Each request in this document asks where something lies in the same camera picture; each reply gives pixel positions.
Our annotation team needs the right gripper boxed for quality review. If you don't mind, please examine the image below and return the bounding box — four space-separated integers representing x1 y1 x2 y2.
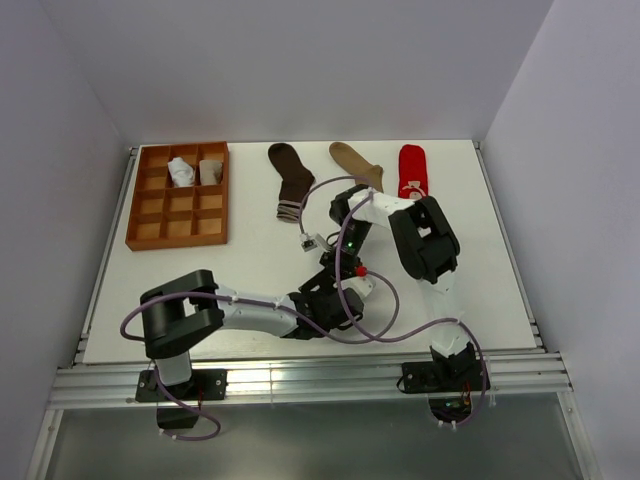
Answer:
320 220 372 288

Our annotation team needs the beige and red reindeer sock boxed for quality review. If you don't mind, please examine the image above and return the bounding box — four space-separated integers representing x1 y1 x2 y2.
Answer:
199 159 223 186

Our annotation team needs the white sock with black stripes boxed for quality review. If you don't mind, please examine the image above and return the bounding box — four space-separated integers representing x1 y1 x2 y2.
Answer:
168 157 195 188

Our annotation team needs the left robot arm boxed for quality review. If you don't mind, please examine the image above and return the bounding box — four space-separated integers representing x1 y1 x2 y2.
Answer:
140 269 364 399

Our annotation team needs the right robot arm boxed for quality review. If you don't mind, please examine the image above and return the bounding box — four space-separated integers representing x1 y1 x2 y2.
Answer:
313 185 486 390

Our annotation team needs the tan sock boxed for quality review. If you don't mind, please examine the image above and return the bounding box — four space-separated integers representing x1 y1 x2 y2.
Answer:
329 142 384 192

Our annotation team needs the dark brown sock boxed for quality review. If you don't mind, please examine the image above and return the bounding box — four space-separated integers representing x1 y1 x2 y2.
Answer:
268 143 315 223

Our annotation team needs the orange compartment tray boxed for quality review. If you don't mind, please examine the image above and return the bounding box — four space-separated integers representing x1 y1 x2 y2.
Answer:
125 141 230 251

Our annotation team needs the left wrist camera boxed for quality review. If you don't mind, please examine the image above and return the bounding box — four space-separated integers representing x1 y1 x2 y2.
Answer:
341 266 376 301

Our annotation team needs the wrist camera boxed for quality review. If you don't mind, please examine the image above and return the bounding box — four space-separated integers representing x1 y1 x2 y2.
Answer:
300 233 326 252
341 266 376 301

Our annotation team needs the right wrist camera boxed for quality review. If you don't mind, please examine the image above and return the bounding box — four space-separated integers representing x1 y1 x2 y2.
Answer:
300 233 326 252

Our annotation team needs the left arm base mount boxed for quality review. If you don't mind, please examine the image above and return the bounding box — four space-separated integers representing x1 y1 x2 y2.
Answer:
134 369 227 434

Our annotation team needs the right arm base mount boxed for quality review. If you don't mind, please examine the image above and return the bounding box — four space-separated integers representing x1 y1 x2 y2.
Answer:
396 361 491 427

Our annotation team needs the aluminium rail frame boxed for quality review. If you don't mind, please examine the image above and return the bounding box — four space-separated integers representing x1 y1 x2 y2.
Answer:
24 142 601 480

